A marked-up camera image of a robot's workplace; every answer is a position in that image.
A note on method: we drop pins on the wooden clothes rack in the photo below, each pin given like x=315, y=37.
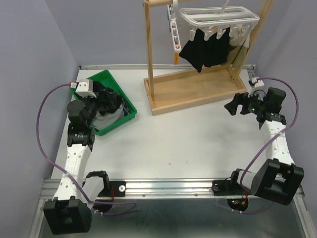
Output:
x=188, y=88

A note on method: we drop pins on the blue striped underwear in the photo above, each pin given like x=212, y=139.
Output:
x=126, y=110

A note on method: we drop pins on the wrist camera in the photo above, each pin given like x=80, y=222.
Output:
x=256, y=84
x=83, y=88

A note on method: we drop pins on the white rectangular clip hanger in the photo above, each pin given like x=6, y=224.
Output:
x=237, y=21

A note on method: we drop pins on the grey underwear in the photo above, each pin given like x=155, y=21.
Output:
x=101, y=122

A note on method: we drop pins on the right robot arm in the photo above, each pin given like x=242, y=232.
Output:
x=278, y=178

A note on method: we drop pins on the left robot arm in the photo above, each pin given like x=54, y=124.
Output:
x=69, y=211

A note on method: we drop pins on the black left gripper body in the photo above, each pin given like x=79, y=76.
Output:
x=93, y=105

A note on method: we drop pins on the aluminium mounting rail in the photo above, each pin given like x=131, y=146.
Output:
x=202, y=188

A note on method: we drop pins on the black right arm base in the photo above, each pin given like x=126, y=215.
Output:
x=231, y=186

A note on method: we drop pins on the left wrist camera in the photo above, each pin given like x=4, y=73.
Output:
x=83, y=88

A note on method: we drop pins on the black underwear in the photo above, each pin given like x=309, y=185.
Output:
x=109, y=100
x=208, y=53

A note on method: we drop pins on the white straight clip hanger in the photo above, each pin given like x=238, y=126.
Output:
x=171, y=11

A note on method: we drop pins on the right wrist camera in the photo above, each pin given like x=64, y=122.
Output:
x=256, y=84

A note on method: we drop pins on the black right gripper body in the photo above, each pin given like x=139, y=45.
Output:
x=251, y=104

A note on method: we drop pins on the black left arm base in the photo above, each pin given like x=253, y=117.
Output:
x=111, y=188

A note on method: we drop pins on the orange clothes peg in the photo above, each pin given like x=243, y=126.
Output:
x=176, y=58

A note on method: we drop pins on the green plastic tray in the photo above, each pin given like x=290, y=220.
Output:
x=111, y=79

